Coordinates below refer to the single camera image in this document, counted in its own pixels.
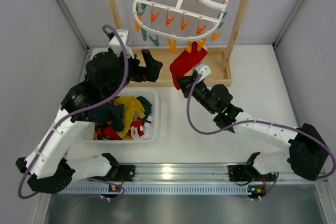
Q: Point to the aluminium mounting rail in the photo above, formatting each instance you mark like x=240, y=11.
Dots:
x=177, y=179

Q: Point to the white clip hanger frame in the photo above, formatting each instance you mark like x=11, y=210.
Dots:
x=181, y=20

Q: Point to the pile of socks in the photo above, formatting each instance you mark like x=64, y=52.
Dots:
x=125, y=118

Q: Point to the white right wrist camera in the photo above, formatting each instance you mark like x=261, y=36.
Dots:
x=202, y=70

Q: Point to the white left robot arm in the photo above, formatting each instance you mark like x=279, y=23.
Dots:
x=46, y=170

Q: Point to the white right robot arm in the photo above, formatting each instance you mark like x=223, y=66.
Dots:
x=301, y=149

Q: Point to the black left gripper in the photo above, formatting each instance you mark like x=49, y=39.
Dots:
x=142, y=67

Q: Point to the white plastic basket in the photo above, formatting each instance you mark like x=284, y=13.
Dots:
x=86, y=134

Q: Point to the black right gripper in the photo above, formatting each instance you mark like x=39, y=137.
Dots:
x=189, y=84

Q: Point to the wooden hanger stand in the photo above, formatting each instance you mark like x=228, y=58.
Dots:
x=166, y=50

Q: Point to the red sock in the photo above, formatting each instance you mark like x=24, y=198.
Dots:
x=185, y=62

